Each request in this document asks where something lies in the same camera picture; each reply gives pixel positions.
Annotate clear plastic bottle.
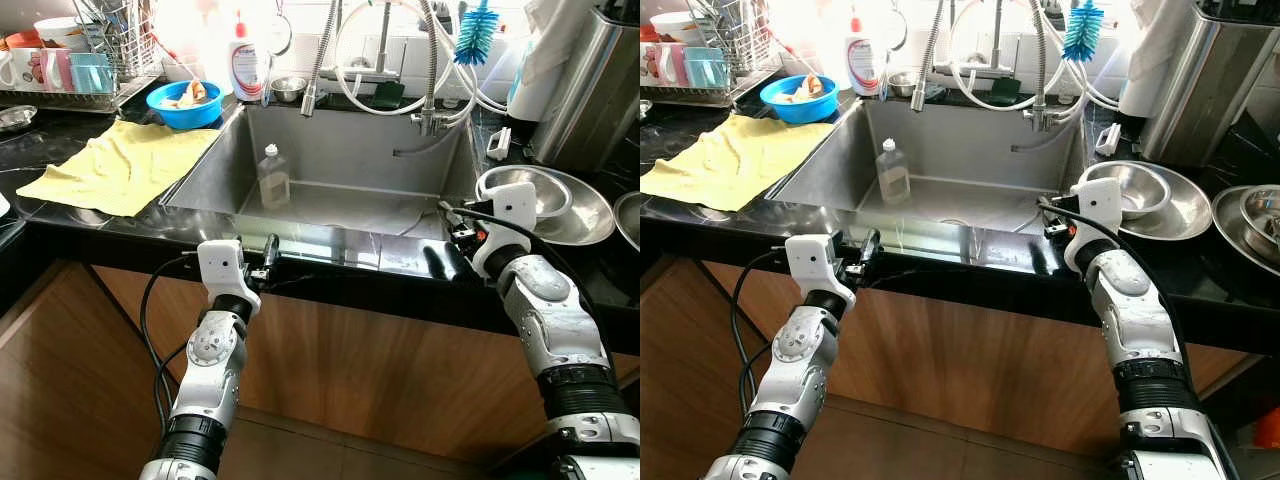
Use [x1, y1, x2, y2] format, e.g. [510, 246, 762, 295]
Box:
[876, 137, 912, 206]
[257, 143, 292, 211]

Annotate medium steel bowl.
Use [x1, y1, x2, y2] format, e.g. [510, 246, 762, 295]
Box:
[480, 165, 574, 223]
[1085, 160, 1173, 219]

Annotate large steel plate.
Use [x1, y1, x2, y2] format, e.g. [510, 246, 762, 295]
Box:
[1078, 160, 1214, 242]
[476, 164, 617, 247]

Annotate stainless steel sink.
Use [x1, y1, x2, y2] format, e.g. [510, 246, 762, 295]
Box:
[160, 100, 486, 246]
[765, 95, 1091, 241]

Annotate yellow dish cloth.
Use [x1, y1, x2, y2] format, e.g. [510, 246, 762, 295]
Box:
[16, 118, 223, 218]
[640, 112, 833, 213]

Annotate blue plastic bowl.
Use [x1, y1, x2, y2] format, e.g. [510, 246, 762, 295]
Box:
[759, 74, 840, 125]
[146, 79, 225, 131]

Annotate food scraps in bowl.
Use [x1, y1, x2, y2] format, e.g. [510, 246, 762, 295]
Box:
[160, 80, 211, 107]
[775, 74, 826, 101]

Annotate chrome gooseneck tap with valves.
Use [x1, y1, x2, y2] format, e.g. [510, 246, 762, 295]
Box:
[393, 0, 479, 156]
[1010, 0, 1088, 153]

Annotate steel plate with bowl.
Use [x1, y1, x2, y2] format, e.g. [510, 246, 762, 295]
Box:
[613, 190, 641, 251]
[1210, 185, 1280, 279]

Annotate chrome pull-down faucet sprayer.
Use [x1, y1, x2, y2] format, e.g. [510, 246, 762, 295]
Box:
[300, 0, 346, 118]
[910, 0, 956, 113]

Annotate white dish soap bottle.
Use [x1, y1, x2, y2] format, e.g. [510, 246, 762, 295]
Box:
[228, 10, 265, 103]
[845, 5, 883, 97]

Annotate stainless steel knife block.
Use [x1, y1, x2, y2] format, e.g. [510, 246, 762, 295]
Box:
[1140, 0, 1280, 166]
[530, 5, 641, 171]

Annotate white cylindrical container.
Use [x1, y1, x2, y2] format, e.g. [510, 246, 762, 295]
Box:
[505, 0, 601, 123]

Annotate blue bottle brush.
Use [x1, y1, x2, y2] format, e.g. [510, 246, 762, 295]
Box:
[453, 0, 500, 66]
[1062, 0, 1106, 63]

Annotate metal dish rack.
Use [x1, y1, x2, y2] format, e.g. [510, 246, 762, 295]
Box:
[0, 0, 161, 113]
[640, 0, 781, 108]

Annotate wooden side cabinet panel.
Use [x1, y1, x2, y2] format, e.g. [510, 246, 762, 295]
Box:
[0, 260, 151, 480]
[640, 258, 746, 480]

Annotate steel bowl holding cutlery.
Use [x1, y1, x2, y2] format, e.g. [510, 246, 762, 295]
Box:
[1238, 188, 1280, 263]

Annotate teal cup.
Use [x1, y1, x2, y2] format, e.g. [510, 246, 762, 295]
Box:
[683, 47, 729, 89]
[68, 52, 116, 95]

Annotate pink mug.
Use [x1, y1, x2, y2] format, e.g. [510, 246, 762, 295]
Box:
[38, 48, 73, 93]
[655, 43, 687, 88]

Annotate white ceramic bowl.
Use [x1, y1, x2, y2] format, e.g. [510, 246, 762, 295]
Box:
[33, 16, 89, 49]
[650, 10, 701, 44]

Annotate white printed mug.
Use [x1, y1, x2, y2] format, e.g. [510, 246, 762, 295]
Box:
[0, 46, 41, 93]

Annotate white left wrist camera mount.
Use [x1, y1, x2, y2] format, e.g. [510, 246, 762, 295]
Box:
[197, 239, 263, 316]
[785, 234, 858, 313]

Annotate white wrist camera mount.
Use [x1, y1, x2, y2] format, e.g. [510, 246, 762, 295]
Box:
[1063, 178, 1123, 273]
[472, 181, 539, 279]
[785, 234, 858, 313]
[197, 239, 263, 316]

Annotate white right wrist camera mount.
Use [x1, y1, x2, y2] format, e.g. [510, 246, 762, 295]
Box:
[472, 181, 539, 279]
[1063, 178, 1123, 273]

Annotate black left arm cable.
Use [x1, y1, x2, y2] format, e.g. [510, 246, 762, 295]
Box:
[727, 248, 793, 421]
[140, 250, 206, 436]

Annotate white flexible hose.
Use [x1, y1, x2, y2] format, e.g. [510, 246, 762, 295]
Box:
[330, 0, 506, 116]
[945, 0, 1119, 113]

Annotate wire cutlery basket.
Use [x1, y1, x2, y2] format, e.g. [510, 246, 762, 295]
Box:
[690, 0, 776, 79]
[75, 0, 159, 83]

